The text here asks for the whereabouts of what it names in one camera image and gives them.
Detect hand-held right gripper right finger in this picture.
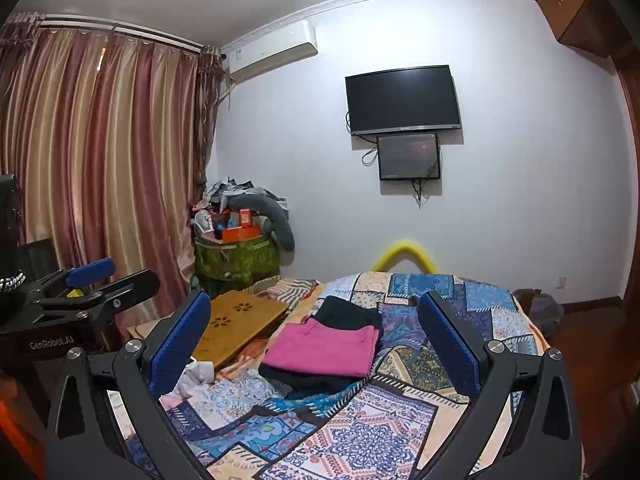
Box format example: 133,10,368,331
417,290,583,480

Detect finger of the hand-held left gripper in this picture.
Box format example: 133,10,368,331
37,269,162,322
30,258,117,302

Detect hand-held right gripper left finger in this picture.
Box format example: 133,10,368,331
46,289,216,480

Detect pink pants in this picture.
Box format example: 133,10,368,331
261,323,382,377

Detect dark pants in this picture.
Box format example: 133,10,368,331
257,295,386,401

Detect white crumpled cloth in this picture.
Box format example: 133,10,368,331
170,357,217,402

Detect wooden lap desk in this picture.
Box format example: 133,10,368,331
192,290,291,370

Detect green storage bin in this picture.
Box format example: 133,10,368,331
194,234,281,286

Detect grey bag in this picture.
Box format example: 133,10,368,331
514,287,566,339

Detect yellow foam tube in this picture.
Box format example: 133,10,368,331
371,240,440,275

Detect patchwork printed blanket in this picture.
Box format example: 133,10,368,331
107,271,551,480

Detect striped curtain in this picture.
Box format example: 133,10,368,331
0,14,223,341

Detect striped bed sheet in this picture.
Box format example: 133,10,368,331
247,277,323,311

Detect orange box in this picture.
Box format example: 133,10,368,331
221,226,263,244

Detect grey cushion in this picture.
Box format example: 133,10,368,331
222,192,297,251

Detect pile of clothes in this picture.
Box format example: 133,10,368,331
192,177,290,213

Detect small black monitor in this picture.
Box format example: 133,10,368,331
376,132,442,182

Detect white air conditioner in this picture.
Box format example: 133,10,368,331
227,21,319,84

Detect curtain rail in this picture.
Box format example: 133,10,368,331
39,15,222,54

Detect black wall television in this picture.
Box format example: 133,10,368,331
344,65,462,137

